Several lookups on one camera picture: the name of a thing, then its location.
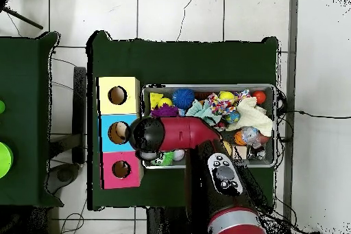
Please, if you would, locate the wooden box with three holes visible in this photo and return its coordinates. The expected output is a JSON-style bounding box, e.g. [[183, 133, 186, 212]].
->
[[95, 76, 144, 190]]

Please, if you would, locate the plain green spiky ball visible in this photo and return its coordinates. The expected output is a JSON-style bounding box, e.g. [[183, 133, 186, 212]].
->
[[152, 151, 176, 167]]

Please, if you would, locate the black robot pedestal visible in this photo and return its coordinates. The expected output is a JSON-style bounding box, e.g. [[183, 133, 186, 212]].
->
[[146, 207, 190, 234]]

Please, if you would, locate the black cable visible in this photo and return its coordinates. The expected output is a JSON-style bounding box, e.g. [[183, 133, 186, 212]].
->
[[282, 109, 351, 120]]

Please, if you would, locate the blue spiky ball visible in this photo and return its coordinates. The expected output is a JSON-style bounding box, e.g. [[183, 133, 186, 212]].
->
[[171, 89, 196, 110]]

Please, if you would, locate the lime green bowl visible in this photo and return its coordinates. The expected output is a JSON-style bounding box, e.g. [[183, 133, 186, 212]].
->
[[0, 141, 14, 179]]

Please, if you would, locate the colourful patterned cloth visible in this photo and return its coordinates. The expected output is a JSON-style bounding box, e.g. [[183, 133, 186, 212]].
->
[[207, 89, 252, 116]]

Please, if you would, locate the light blue cloth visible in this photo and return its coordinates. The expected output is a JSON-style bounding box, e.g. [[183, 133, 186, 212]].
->
[[185, 99, 222, 126]]

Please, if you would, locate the shallow clear mesh bin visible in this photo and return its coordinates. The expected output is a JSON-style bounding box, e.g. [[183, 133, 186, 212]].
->
[[141, 83, 277, 169]]

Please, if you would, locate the yellow ball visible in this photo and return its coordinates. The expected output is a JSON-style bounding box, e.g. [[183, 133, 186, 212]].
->
[[218, 90, 236, 103]]

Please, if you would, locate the purple spiky toy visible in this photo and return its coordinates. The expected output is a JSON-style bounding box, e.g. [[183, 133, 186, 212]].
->
[[150, 104, 180, 118]]

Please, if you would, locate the black tripod leg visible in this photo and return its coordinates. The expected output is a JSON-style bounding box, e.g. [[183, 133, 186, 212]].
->
[[0, 3, 44, 30]]

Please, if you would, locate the dark green side tablecloth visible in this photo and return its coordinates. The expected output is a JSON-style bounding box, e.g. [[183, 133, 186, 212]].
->
[[0, 32, 64, 208]]

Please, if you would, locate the cream white cloth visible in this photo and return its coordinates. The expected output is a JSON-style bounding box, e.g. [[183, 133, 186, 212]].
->
[[226, 96, 274, 137]]

